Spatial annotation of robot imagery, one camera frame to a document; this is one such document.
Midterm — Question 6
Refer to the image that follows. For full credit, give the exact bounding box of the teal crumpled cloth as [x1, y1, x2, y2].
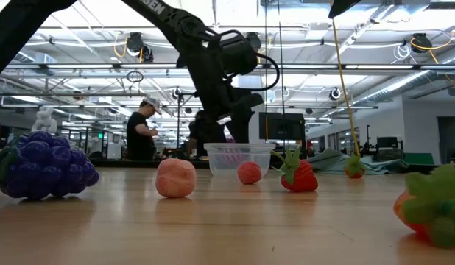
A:
[307, 147, 409, 175]

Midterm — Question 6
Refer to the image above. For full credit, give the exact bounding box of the red toy strawberry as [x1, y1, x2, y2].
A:
[392, 163, 455, 250]
[344, 153, 367, 180]
[270, 146, 320, 194]

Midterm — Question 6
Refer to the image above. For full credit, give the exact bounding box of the person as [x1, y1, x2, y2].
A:
[125, 96, 163, 161]
[186, 109, 228, 160]

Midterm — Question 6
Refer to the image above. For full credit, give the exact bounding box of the clear plastic tupperware container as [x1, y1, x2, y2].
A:
[203, 142, 276, 177]

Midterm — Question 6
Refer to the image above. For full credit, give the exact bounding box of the white robot figure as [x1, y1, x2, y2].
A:
[30, 105, 58, 134]

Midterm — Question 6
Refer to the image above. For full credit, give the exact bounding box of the green board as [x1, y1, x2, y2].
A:
[403, 152, 435, 166]

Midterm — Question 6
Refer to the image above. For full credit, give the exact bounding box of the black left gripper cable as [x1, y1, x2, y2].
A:
[212, 29, 281, 93]

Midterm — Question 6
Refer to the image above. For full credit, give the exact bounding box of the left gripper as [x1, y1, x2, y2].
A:
[177, 34, 266, 144]

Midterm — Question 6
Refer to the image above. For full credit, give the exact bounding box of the large black monitor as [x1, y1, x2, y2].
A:
[258, 112, 306, 141]

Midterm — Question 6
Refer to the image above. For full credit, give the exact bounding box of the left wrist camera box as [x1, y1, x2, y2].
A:
[219, 35, 258, 77]

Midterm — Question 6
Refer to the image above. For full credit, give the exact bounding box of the pale pink toy peach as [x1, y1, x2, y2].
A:
[155, 158, 197, 199]

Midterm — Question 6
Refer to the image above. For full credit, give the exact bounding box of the black metal stand frame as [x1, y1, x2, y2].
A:
[175, 91, 199, 149]

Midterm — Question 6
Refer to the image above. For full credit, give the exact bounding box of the silver ventilation duct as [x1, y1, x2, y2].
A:
[354, 69, 433, 106]

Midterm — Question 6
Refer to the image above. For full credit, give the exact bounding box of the white cabinet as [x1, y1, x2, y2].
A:
[107, 141, 123, 160]

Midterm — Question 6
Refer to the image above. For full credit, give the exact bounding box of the yellow hanging cable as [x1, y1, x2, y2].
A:
[331, 18, 361, 158]

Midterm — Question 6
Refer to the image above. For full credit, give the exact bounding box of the small red toy ball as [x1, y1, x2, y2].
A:
[236, 160, 263, 186]

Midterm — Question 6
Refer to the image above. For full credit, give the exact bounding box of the purple toy grape bunch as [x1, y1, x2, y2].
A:
[0, 130, 100, 202]

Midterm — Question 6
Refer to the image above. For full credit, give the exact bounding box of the small black monitor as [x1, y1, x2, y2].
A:
[376, 136, 400, 149]

